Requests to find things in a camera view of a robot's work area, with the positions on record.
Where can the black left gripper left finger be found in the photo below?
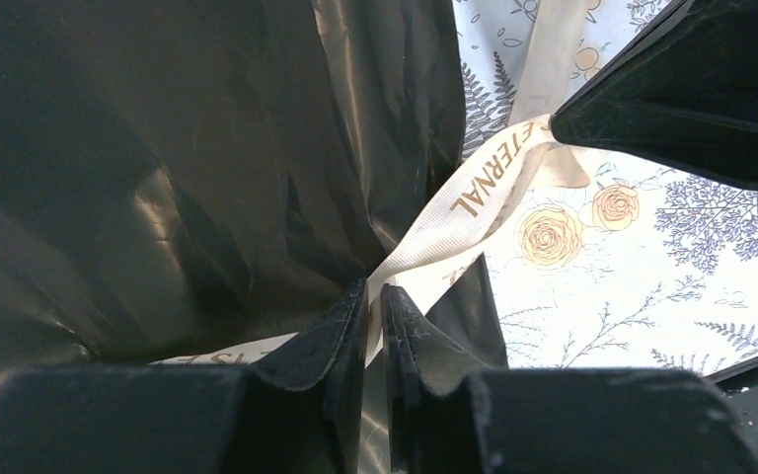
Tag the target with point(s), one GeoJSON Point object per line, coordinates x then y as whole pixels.
{"type": "Point", "coordinates": [296, 410]}

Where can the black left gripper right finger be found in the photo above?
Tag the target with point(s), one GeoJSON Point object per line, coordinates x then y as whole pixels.
{"type": "Point", "coordinates": [449, 413]}

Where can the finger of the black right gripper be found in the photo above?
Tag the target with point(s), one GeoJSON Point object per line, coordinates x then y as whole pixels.
{"type": "Point", "coordinates": [682, 93]}

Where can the cream ribbon with gold text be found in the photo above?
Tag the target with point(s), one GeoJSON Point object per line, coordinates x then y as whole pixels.
{"type": "Point", "coordinates": [389, 140]}

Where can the black wrapping paper sheet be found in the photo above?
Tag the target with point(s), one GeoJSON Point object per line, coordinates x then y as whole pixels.
{"type": "Point", "coordinates": [103, 104]}

